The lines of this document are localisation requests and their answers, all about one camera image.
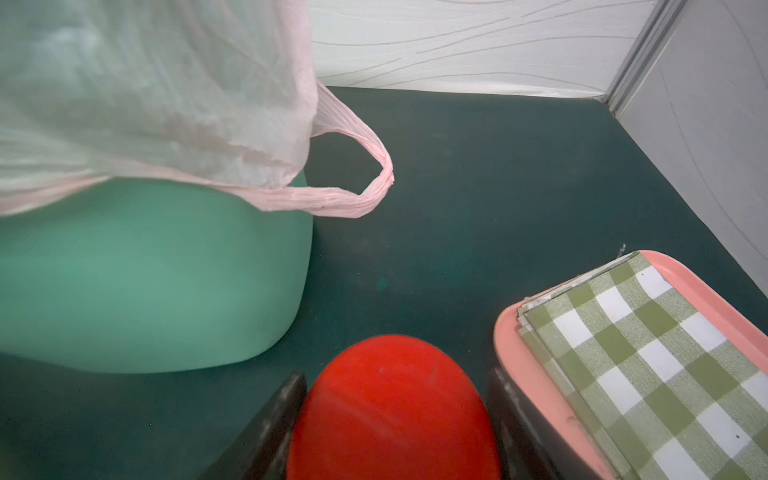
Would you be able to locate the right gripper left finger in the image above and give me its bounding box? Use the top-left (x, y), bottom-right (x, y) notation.
top-left (200, 372), bottom-right (308, 480)

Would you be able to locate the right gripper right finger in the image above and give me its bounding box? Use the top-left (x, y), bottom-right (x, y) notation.
top-left (486, 366), bottom-right (591, 479)

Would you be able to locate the red jar lid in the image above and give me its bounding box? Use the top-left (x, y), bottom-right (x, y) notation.
top-left (286, 335), bottom-right (502, 479)

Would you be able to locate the mint green trash bin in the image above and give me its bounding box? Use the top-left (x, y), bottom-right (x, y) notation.
top-left (1, 180), bottom-right (313, 374)

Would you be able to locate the pink tray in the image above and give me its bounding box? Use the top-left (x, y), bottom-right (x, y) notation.
top-left (494, 250), bottom-right (767, 479)

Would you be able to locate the green checkered cloth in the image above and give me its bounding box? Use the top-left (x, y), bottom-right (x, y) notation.
top-left (518, 252), bottom-right (767, 479)

